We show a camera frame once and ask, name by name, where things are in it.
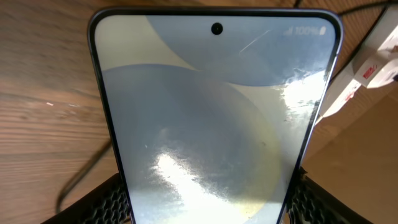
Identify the white power strip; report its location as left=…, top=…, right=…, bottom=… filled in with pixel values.
left=317, top=6, right=397, bottom=122

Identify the black USB charging cable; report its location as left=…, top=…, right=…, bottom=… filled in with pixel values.
left=55, top=139, right=113, bottom=214

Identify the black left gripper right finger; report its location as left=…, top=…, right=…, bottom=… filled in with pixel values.
left=287, top=168, right=364, bottom=224

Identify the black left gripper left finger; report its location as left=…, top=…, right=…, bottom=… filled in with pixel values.
left=43, top=174, right=131, bottom=224

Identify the Galaxy smartphone blue screen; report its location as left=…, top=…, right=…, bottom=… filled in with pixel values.
left=87, top=7, right=343, bottom=223

